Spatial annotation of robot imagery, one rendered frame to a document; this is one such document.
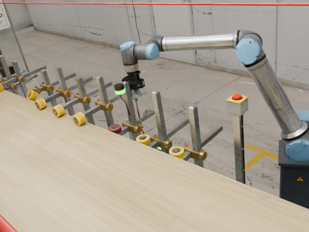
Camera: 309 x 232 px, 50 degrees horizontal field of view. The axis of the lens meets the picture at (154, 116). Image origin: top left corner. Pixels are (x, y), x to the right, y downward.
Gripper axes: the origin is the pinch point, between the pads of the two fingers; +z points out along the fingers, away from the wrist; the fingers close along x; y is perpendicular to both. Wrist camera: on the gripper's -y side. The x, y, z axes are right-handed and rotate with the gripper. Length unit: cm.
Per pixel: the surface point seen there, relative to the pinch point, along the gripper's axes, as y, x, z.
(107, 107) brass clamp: -18.6, -9.8, 5.3
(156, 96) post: 29.1, -9.6, -12.2
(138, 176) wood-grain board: 45, -46, 11
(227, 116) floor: -34, 156, 101
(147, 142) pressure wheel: 27.3, -20.6, 11.8
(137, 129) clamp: 6.9, -9.5, 15.7
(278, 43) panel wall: -22, 258, 49
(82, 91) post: -45.9, -8.3, 0.0
